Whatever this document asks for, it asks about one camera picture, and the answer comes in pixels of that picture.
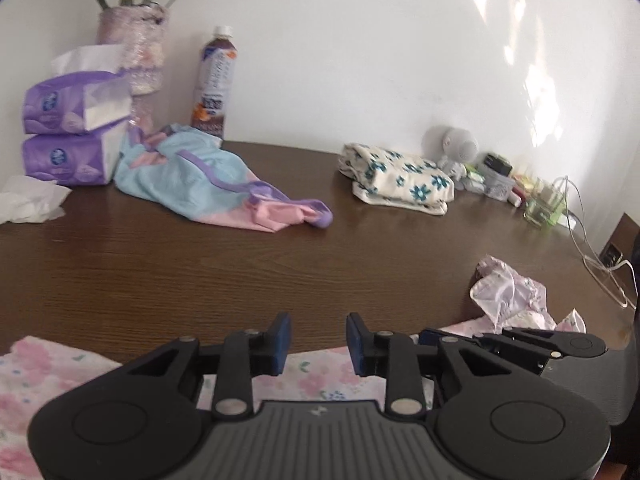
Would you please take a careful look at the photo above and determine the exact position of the purple tissue pack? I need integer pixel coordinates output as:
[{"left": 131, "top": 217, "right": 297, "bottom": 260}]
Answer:
[
  {"left": 22, "top": 44, "right": 132, "bottom": 136},
  {"left": 22, "top": 120, "right": 129, "bottom": 186}
]

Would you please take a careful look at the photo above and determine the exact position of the lower purple tissue pack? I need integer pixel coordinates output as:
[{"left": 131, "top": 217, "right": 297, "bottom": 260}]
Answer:
[{"left": 22, "top": 120, "right": 129, "bottom": 186}]

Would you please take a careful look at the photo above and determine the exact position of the white robot figure speaker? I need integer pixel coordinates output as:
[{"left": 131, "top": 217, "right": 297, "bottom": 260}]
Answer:
[{"left": 437, "top": 128, "right": 480, "bottom": 182}]

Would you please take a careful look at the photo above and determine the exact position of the brown wooden chair back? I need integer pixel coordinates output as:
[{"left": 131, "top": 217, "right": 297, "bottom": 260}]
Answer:
[{"left": 600, "top": 214, "right": 639, "bottom": 268}]

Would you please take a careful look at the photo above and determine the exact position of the clear drinking glass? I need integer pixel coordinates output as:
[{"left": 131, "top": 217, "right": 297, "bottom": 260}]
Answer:
[{"left": 524, "top": 178, "right": 565, "bottom": 228}]

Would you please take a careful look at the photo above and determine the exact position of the oolong tea bottle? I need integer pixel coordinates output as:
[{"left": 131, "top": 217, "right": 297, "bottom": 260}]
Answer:
[{"left": 191, "top": 25, "right": 238, "bottom": 139}]

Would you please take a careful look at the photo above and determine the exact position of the blue pink purple garment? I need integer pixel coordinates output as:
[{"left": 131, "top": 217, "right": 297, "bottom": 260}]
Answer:
[{"left": 114, "top": 124, "right": 333, "bottom": 233}]

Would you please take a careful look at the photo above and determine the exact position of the grey printed tin box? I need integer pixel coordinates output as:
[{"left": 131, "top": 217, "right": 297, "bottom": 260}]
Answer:
[{"left": 477, "top": 162, "right": 514, "bottom": 202}]

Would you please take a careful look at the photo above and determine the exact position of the crumpled white tissue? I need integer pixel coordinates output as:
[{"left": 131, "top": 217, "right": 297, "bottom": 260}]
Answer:
[{"left": 0, "top": 176, "right": 72, "bottom": 224}]

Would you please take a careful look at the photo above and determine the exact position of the purple textured vase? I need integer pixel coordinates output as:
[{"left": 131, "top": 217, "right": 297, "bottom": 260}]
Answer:
[{"left": 96, "top": 3, "right": 169, "bottom": 96}]

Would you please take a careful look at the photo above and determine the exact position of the folded cream blue-flower cloth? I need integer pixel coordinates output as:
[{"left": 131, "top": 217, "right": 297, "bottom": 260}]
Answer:
[{"left": 338, "top": 143, "right": 454, "bottom": 216}]

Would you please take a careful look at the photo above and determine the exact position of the white charging cable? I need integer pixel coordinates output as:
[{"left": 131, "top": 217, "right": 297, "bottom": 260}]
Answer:
[{"left": 552, "top": 174, "right": 637, "bottom": 310}]

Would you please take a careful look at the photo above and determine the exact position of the pink floral child dress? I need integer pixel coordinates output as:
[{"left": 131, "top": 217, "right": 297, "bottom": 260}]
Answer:
[{"left": 0, "top": 253, "right": 587, "bottom": 480}]

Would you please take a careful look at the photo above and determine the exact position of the upper purple tissue pack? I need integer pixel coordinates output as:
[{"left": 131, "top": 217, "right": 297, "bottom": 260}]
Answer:
[{"left": 22, "top": 44, "right": 132, "bottom": 136}]

